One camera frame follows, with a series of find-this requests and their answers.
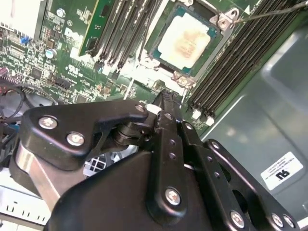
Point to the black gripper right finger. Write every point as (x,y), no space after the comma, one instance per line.
(211,166)

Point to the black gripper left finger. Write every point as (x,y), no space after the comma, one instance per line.
(72,120)

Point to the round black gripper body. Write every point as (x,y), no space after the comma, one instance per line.
(108,202)

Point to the metal socket cover frame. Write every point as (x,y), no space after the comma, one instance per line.
(146,74)

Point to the CPU with silver top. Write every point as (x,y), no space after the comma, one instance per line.
(185,41)

